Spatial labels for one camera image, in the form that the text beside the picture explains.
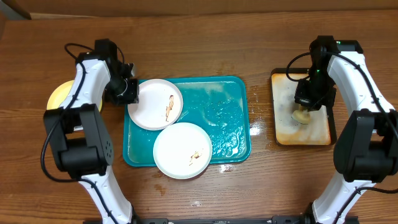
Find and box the black tray with soapy water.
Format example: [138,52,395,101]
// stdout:
[271,68,336,146]

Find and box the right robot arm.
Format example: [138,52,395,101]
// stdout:
[294,35,397,224]

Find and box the yellow-green plate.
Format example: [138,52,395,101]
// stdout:
[47,80,104,112]

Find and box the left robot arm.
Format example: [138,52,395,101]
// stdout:
[40,39,141,223]

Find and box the yellow sponge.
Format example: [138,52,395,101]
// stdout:
[292,105,311,124]

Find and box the teal plastic tray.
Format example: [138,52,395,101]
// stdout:
[123,76,251,167]

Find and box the white plate with sauce streak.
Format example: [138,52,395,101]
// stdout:
[127,79,183,131]

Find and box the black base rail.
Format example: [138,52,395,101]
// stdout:
[83,215,360,224]

